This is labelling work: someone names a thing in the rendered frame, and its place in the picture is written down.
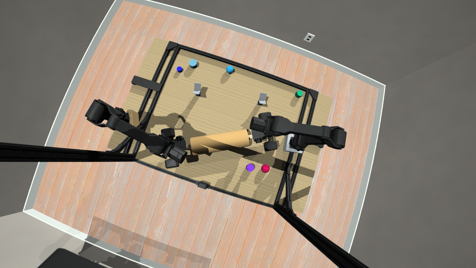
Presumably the short dark cylinder with light blue top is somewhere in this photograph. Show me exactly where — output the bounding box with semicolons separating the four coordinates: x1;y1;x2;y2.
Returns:
189;59;197;68

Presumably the green cylinder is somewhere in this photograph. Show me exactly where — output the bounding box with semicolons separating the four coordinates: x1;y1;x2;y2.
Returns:
295;90;303;98

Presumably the pink sphere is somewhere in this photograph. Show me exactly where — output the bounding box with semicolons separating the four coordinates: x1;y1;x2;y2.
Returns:
261;164;270;173

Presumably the cream cylindrical bar with blue band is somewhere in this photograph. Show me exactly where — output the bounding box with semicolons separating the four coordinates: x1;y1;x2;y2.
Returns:
186;129;253;156

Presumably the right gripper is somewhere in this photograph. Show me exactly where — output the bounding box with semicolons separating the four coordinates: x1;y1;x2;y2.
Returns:
258;112;278;151

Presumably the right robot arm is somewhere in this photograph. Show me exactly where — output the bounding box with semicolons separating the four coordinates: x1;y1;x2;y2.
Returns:
250;116;347;151

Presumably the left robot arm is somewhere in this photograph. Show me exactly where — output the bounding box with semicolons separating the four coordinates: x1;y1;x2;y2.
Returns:
85;99;187;164

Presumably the purple cylinder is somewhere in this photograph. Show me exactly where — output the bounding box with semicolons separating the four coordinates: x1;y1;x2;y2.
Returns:
246;164;254;172

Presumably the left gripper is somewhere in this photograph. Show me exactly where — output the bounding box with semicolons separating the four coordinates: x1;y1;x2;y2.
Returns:
161;128;179;169

